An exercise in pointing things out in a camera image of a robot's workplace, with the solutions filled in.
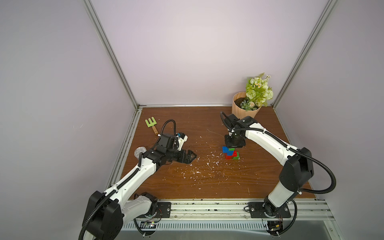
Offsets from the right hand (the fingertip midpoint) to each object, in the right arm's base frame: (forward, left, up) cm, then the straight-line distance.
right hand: (230, 144), depth 83 cm
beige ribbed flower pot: (+26, -7, +2) cm, 27 cm away
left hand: (-7, +21, +1) cm, 22 cm away
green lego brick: (-3, 0, +1) cm, 3 cm away
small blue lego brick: (-6, +4, +6) cm, 10 cm away
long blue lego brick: (-3, 0, -4) cm, 5 cm away
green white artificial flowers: (+29, -18, +13) cm, 37 cm away
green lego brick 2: (-2, -5, -12) cm, 13 cm away
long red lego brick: (-2, -1, -13) cm, 13 cm away
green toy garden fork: (+23, +54, -11) cm, 59 cm away
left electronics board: (-37, +42, -14) cm, 58 cm away
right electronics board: (-36, -20, -15) cm, 44 cm away
